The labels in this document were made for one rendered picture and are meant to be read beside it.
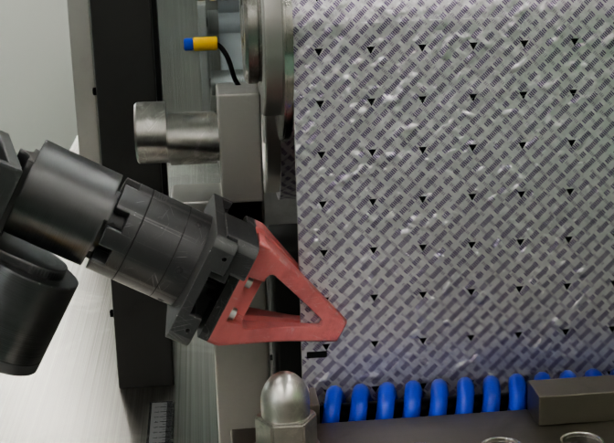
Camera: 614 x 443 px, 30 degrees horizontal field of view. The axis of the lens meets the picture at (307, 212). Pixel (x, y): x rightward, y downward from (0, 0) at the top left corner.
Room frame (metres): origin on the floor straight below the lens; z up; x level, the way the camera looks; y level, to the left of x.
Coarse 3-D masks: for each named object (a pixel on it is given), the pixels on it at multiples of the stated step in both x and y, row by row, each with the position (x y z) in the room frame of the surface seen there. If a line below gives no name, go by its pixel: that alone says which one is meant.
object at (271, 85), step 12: (264, 0) 0.65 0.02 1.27; (276, 0) 0.65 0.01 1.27; (264, 12) 0.65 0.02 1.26; (276, 12) 0.65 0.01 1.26; (264, 24) 0.65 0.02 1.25; (276, 24) 0.65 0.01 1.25; (264, 36) 0.65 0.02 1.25; (276, 36) 0.65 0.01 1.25; (264, 48) 0.65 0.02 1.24; (276, 48) 0.65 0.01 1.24; (264, 60) 0.65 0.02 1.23; (276, 60) 0.65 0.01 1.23; (264, 72) 0.65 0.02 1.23; (276, 72) 0.65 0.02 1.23; (264, 84) 0.66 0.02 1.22; (276, 84) 0.66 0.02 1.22; (264, 96) 0.66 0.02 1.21; (276, 96) 0.66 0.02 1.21; (264, 108) 0.67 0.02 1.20; (276, 108) 0.67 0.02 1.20
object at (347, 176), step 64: (320, 128) 0.64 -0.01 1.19; (384, 128) 0.65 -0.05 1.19; (448, 128) 0.65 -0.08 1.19; (512, 128) 0.65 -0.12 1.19; (576, 128) 0.66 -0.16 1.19; (320, 192) 0.64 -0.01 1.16; (384, 192) 0.65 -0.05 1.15; (448, 192) 0.65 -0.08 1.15; (512, 192) 0.65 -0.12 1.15; (576, 192) 0.66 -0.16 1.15; (320, 256) 0.64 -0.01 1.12; (384, 256) 0.65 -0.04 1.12; (448, 256) 0.65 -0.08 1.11; (512, 256) 0.65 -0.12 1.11; (576, 256) 0.66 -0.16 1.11; (320, 320) 0.64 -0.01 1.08; (384, 320) 0.65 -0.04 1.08; (448, 320) 0.65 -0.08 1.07; (512, 320) 0.65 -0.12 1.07; (576, 320) 0.66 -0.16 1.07; (320, 384) 0.64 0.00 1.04; (448, 384) 0.65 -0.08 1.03
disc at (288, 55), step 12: (288, 0) 0.63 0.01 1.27; (288, 12) 0.63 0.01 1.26; (288, 24) 0.63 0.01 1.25; (288, 36) 0.63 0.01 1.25; (288, 48) 0.63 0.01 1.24; (288, 60) 0.63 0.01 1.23; (288, 72) 0.63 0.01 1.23; (288, 84) 0.64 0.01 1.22; (288, 96) 0.64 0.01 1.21; (288, 108) 0.64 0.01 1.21; (276, 120) 0.72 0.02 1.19; (288, 120) 0.65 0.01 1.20; (288, 132) 0.66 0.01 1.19
